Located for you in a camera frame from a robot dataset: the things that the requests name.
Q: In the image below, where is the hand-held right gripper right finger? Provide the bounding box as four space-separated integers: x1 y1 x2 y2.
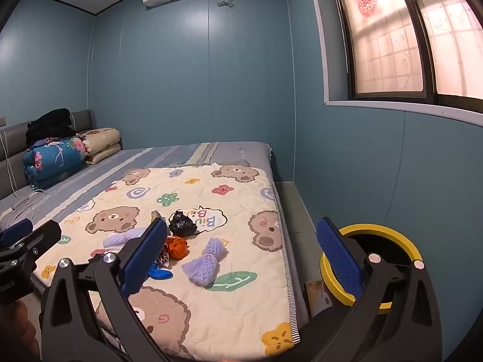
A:
316 217 443 362

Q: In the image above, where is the blue floral folded quilt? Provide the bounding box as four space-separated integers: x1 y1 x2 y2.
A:
23 138 88 191

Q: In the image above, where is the orange peel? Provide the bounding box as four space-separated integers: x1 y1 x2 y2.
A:
167 236 188 260

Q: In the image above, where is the dark framed window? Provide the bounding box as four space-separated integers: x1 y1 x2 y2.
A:
306 0 483 127

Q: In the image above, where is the blue plastic scrap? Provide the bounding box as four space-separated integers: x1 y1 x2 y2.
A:
147 262 173 280

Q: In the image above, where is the beige bear folded quilt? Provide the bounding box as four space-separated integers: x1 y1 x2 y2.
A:
77 127 122 165

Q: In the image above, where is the yellow rimmed black bin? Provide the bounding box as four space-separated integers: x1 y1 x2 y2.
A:
319 224 423 315

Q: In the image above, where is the red paper window decoration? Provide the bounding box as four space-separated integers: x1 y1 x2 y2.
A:
358 0 379 17

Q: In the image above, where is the white charging cable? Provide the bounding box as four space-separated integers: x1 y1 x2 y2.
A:
0 128 46 219

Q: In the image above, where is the brown cardboard piece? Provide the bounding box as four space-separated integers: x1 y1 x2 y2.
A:
305 280 333 319

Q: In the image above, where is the purple foam fruit net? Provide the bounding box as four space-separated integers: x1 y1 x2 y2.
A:
103 232 148 251
182 254 219 286
202 237 227 258

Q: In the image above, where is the black plastic bag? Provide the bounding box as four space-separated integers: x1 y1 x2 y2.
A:
168 210 198 237

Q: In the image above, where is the grey padded headboard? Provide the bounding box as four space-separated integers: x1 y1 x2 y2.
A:
0 109 98 200

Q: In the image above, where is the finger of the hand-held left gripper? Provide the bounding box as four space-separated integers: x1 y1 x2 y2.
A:
0 219 34 247
0 220 62 272

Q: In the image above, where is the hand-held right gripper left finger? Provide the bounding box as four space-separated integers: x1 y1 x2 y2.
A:
40 217 168 362

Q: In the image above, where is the black clothes pile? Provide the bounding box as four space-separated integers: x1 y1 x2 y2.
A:
26 108 78 148

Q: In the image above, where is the cream bear print blanket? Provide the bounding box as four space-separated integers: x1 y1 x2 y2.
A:
32 162 300 362

